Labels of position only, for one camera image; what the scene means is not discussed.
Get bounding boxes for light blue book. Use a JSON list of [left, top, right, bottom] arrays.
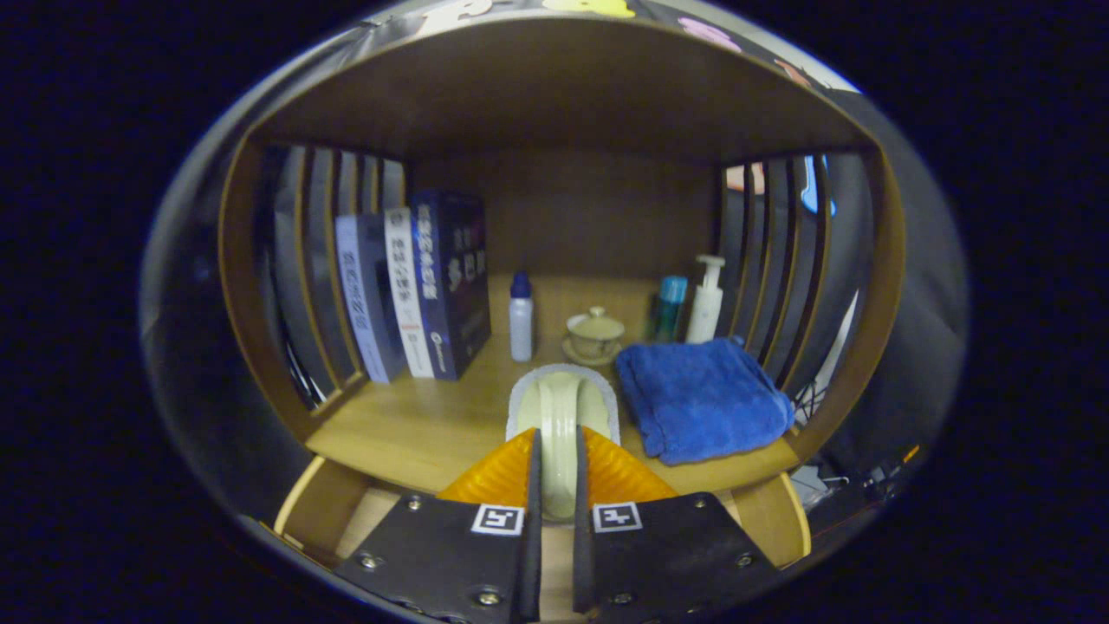
[[334, 213, 408, 384]]

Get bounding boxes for wooden countertop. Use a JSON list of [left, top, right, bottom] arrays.
[[306, 276, 802, 497]]

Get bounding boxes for white bottle with blue cap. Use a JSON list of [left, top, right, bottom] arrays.
[[509, 271, 535, 363]]

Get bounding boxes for dark blue book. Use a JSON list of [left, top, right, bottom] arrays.
[[411, 190, 492, 381]]

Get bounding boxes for pale green and white dish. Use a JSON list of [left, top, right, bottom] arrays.
[[505, 364, 622, 523]]

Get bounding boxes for white pump bottle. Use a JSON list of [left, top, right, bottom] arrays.
[[685, 255, 726, 345]]

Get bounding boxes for folded blue towel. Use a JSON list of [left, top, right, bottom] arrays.
[[614, 336, 795, 466]]

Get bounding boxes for wooden drawer with black knob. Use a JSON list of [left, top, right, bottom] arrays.
[[273, 455, 813, 621]]

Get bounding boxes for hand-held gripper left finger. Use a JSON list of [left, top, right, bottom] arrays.
[[334, 426, 543, 623]]

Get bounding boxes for teal bottle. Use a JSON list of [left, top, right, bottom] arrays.
[[652, 276, 689, 343]]

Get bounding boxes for white book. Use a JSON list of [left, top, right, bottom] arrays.
[[384, 206, 436, 380]]

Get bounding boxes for beige lidded tea cup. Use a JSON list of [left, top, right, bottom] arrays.
[[562, 306, 626, 367]]

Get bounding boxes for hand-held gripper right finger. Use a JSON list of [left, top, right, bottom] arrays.
[[572, 425, 785, 623]]

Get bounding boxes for wooden cabinet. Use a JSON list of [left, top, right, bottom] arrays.
[[217, 17, 908, 473]]

